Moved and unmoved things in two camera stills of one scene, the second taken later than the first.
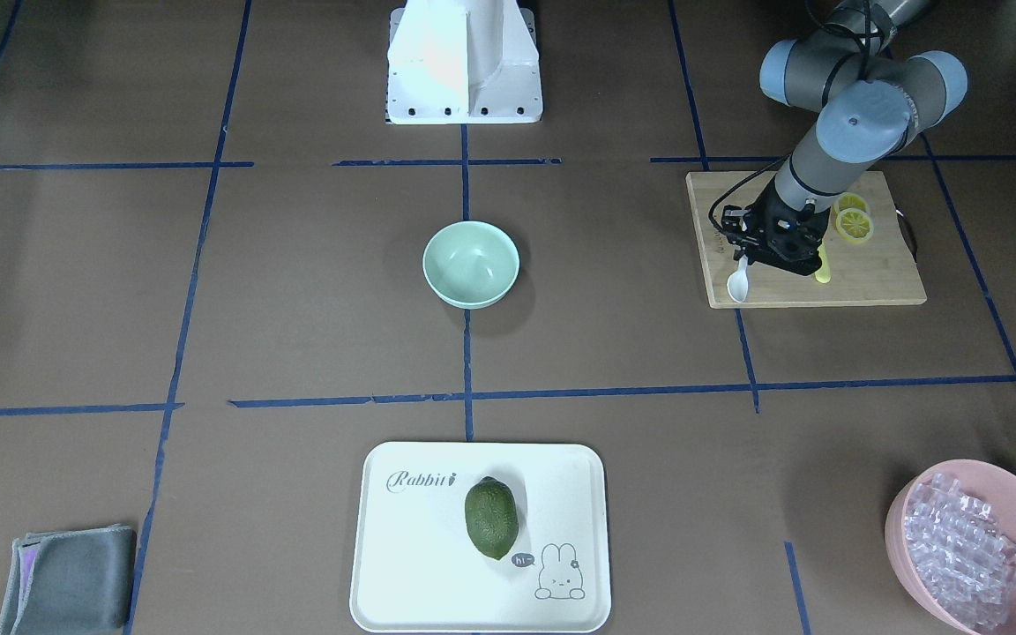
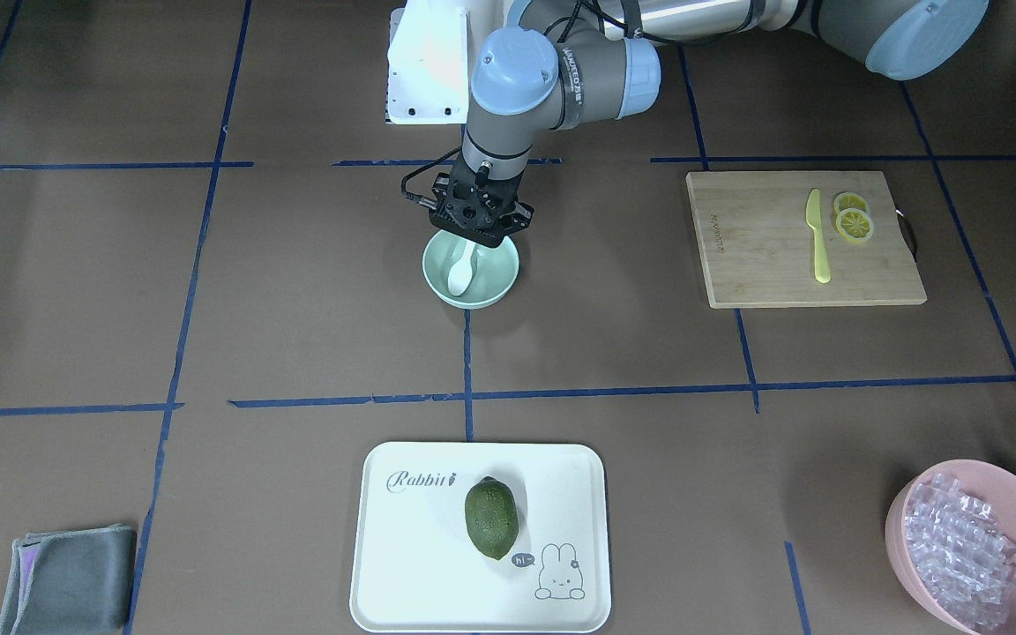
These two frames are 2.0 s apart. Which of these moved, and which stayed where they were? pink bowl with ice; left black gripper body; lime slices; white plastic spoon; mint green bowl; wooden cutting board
Moved: white plastic spoon; left black gripper body
Stayed: mint green bowl; pink bowl with ice; wooden cutting board; lime slices
